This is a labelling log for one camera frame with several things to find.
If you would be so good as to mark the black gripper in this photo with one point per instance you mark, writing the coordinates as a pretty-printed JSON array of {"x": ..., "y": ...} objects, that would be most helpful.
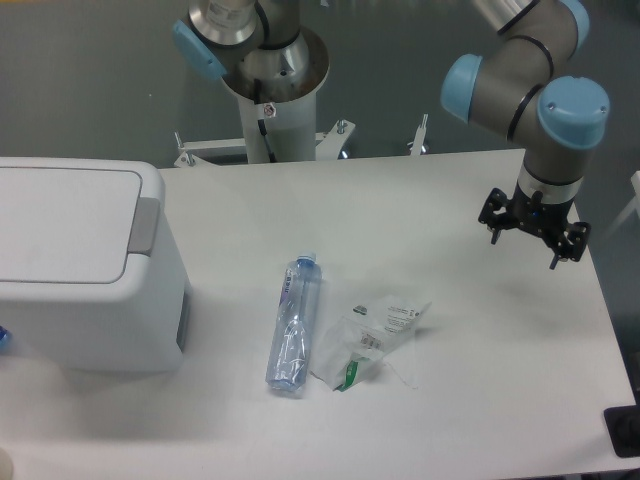
[{"x": 540, "y": 209}]

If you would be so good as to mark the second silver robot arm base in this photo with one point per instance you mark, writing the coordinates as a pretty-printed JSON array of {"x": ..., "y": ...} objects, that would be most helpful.
[{"x": 215, "y": 36}]

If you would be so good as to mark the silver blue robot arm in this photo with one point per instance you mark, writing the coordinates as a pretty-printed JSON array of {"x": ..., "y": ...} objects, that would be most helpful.
[{"x": 521, "y": 94}]

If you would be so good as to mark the white trash can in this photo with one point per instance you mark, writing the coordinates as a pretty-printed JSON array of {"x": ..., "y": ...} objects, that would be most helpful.
[{"x": 135, "y": 324}]

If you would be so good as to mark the white trash can lid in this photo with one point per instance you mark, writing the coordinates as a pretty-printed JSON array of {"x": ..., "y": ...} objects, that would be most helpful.
[{"x": 72, "y": 225}]

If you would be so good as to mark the clear plastic wrapper bag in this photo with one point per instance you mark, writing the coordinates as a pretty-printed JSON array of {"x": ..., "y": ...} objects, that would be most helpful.
[{"x": 353, "y": 349}]

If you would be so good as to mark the black device at table edge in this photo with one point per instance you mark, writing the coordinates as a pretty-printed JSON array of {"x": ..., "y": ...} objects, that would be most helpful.
[{"x": 623, "y": 428}]

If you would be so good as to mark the clear plastic water bottle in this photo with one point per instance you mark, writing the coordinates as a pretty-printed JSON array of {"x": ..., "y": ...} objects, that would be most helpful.
[{"x": 292, "y": 340}]

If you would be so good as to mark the blue object at left edge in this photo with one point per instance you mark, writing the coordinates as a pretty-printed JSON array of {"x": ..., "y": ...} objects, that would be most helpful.
[{"x": 5, "y": 339}]

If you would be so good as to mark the white frame at right edge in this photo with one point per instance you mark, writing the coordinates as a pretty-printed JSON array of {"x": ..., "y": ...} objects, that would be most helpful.
[{"x": 630, "y": 209}]

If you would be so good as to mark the white pedestal foot frame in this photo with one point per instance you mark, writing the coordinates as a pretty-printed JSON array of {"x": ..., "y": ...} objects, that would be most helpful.
[{"x": 331, "y": 145}]

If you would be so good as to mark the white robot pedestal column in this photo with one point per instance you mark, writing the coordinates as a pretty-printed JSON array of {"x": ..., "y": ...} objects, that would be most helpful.
[{"x": 276, "y": 91}]

